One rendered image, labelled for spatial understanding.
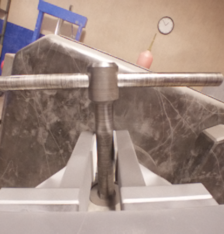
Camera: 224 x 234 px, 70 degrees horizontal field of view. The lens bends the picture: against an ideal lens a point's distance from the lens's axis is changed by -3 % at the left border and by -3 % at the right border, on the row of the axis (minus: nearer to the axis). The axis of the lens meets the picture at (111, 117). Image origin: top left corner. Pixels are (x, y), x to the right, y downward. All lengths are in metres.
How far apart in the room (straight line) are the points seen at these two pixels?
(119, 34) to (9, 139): 3.38
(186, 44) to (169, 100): 3.60
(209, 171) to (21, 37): 4.00
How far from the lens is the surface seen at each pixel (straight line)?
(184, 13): 3.96
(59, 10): 3.32
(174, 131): 0.35
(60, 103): 0.32
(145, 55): 0.74
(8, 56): 0.39
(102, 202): 0.18
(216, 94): 3.67
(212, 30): 4.15
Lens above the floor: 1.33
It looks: 17 degrees down
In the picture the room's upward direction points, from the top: 22 degrees clockwise
